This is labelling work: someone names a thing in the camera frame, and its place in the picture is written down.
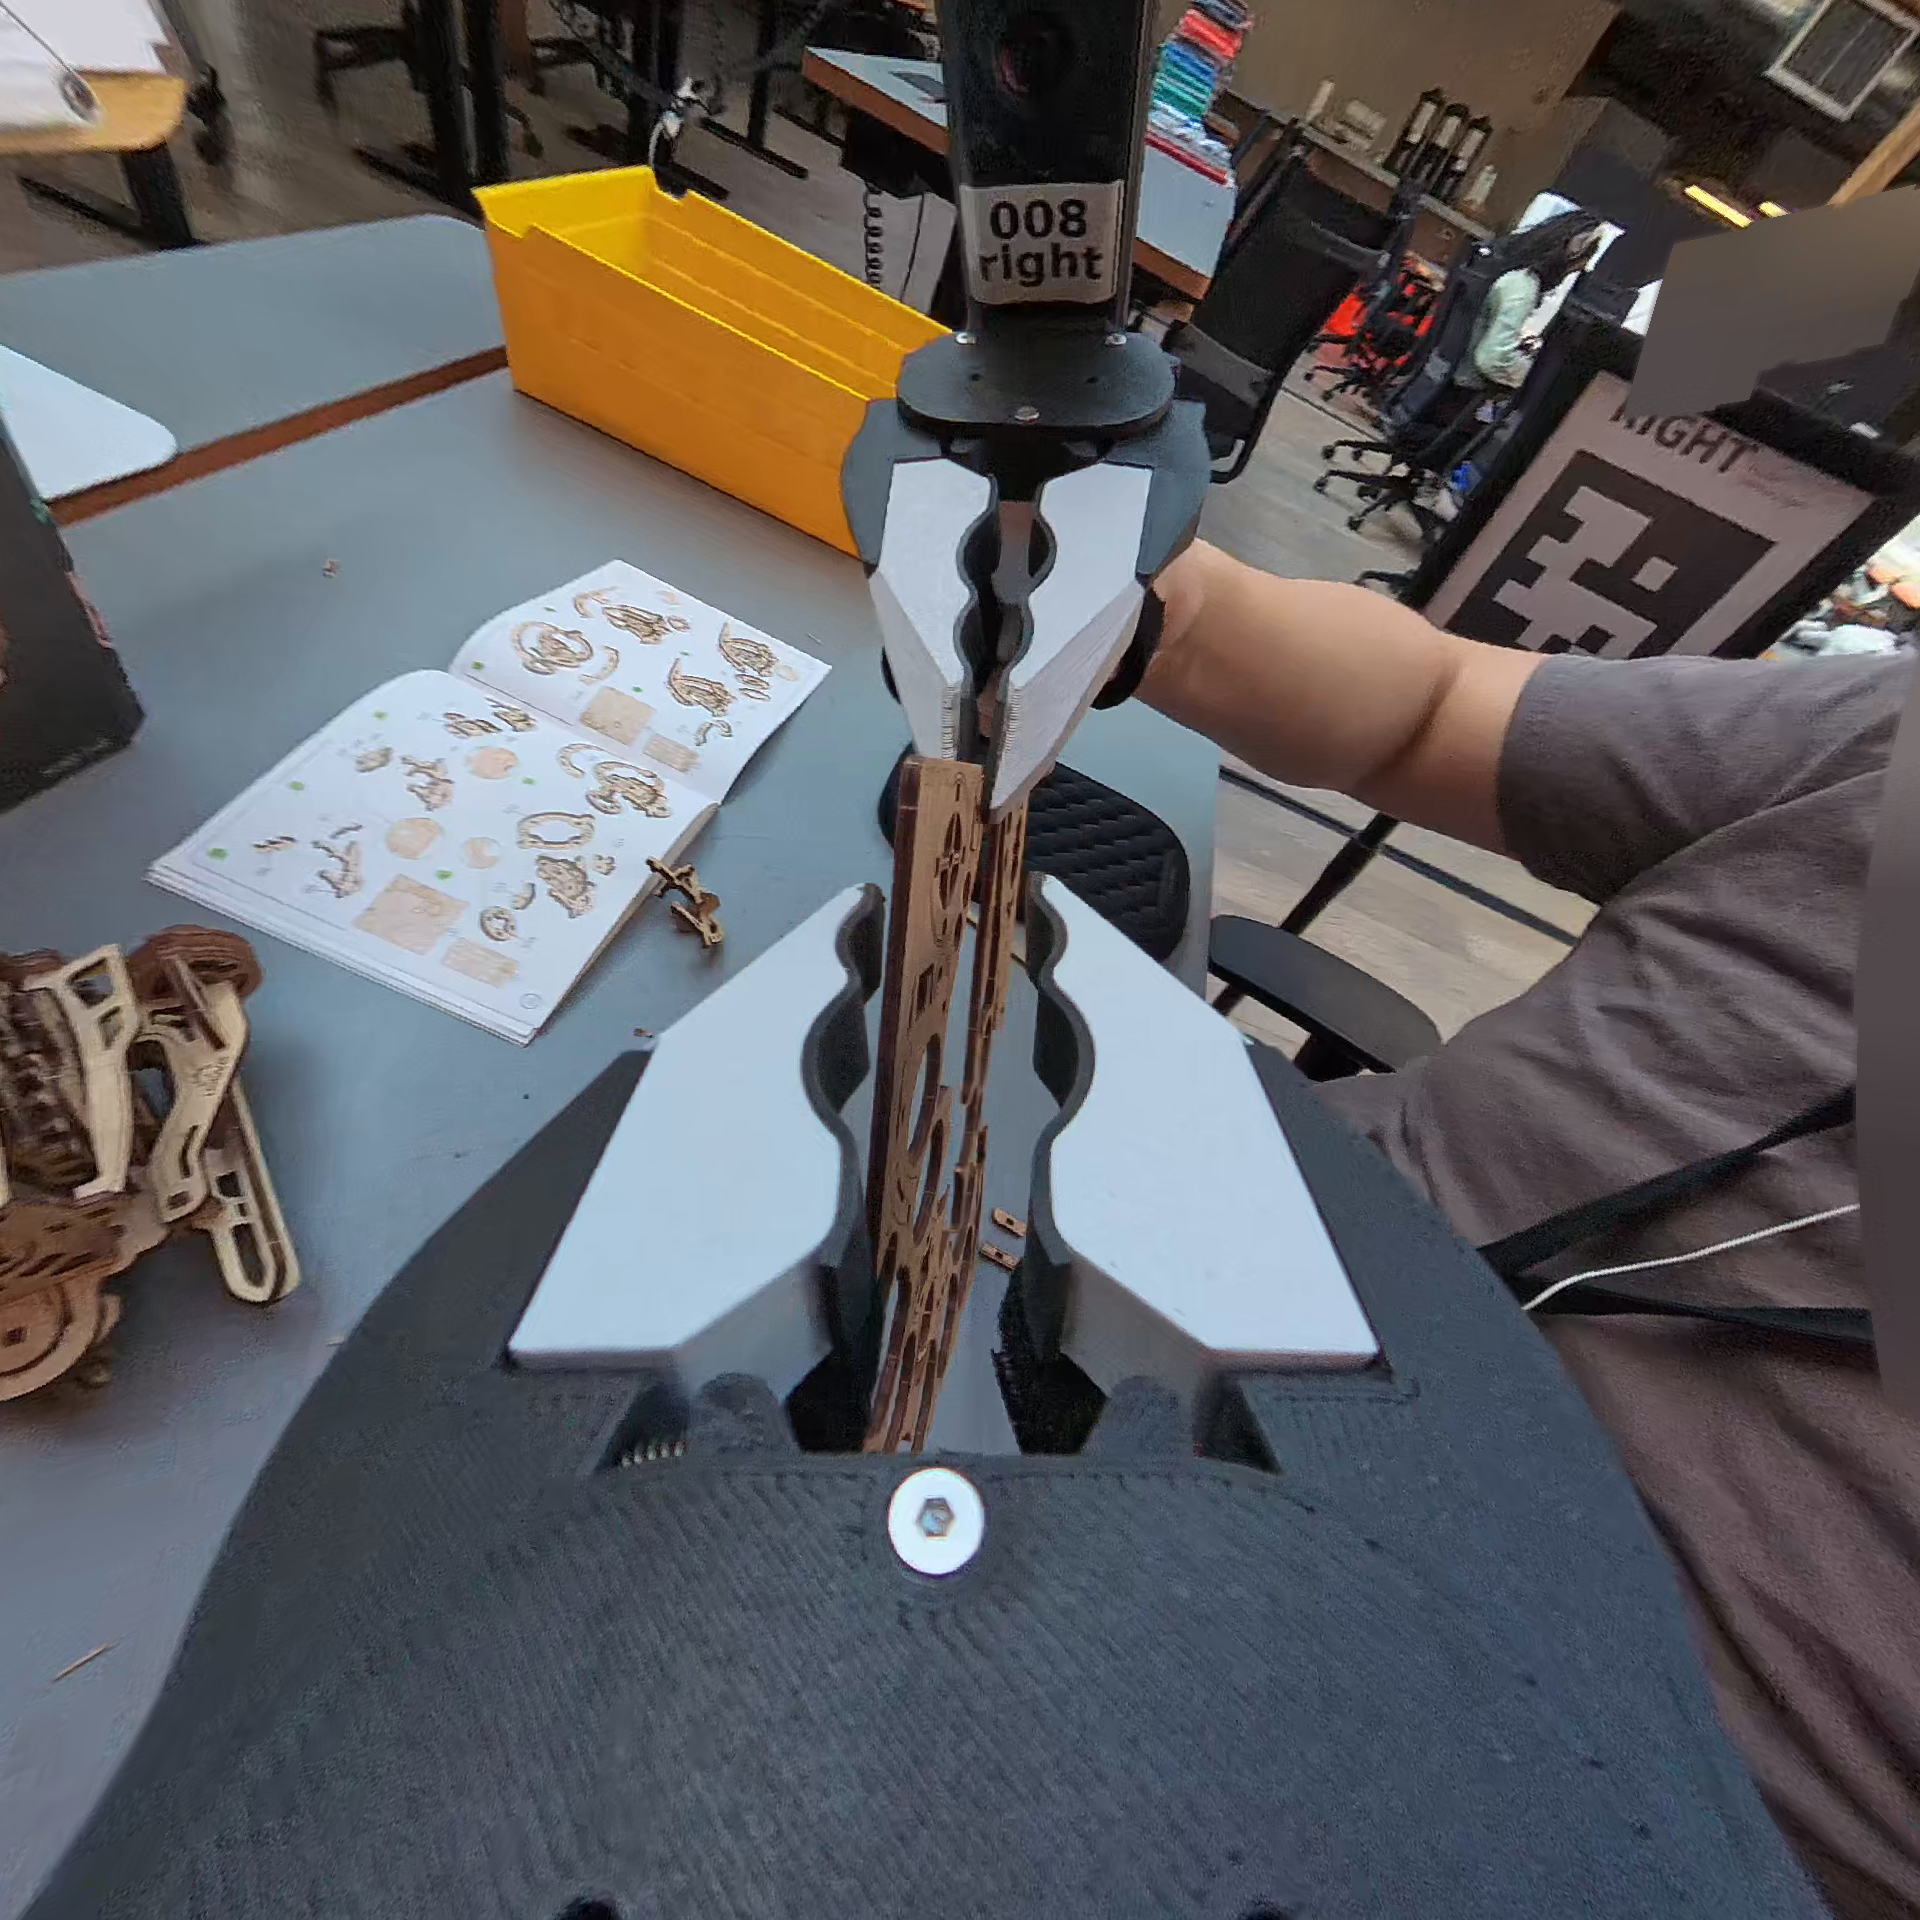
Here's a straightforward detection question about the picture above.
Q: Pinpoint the background desk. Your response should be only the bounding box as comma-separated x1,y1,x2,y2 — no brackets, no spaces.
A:
802,47,1249,325

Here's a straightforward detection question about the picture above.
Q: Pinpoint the small assembled wooden part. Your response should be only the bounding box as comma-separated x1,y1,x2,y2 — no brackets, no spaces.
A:
644,856,729,951

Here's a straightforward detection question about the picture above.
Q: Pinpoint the open instruction booklet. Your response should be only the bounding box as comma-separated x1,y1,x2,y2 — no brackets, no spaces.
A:
146,558,837,1050

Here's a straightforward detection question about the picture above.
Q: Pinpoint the pale rounded board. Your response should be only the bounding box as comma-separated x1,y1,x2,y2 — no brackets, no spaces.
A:
0,346,178,505

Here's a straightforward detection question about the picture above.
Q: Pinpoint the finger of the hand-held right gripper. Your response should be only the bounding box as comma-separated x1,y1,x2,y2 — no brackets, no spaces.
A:
982,469,1151,823
870,455,998,771

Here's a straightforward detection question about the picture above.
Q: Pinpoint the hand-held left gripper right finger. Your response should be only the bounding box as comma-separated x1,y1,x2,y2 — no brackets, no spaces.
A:
1027,874,1385,1395

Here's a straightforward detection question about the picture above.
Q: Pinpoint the black chair armrest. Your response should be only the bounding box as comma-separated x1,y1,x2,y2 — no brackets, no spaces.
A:
1030,758,1198,969

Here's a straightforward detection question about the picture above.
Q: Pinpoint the black office chair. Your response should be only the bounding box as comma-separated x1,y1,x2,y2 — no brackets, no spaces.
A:
1170,152,1354,482

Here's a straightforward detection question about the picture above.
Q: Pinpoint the assembled wooden mechanical model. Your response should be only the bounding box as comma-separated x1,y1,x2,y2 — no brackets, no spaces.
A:
0,927,301,1408

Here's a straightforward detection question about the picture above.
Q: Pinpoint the yellow plastic bin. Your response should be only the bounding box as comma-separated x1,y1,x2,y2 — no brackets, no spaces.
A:
471,166,957,561

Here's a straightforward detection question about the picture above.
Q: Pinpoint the thin white cord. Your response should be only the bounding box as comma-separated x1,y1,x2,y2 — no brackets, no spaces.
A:
1523,1201,1862,1311

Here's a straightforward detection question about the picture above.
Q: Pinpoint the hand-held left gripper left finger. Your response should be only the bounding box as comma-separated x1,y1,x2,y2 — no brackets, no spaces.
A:
507,882,886,1395

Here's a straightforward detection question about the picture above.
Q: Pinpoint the person's right forearm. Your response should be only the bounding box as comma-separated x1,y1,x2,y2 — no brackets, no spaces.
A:
1117,537,1554,811

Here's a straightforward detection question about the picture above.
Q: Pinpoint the black-white marker board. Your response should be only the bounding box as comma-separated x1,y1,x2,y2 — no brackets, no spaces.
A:
1417,368,1920,666

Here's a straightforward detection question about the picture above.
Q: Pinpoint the stack of colourful folders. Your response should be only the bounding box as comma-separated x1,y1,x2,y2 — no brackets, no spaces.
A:
1154,0,1255,145

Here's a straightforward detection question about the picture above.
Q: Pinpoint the person's grey shirt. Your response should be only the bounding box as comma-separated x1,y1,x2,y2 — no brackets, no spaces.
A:
1318,648,1920,1920

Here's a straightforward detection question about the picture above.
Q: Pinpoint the black lanyard strap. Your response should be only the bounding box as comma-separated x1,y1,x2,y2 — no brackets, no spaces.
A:
1477,1085,1877,1347

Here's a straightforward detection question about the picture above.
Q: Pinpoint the black model kit box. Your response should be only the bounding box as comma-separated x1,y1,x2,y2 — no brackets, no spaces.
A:
0,422,148,816

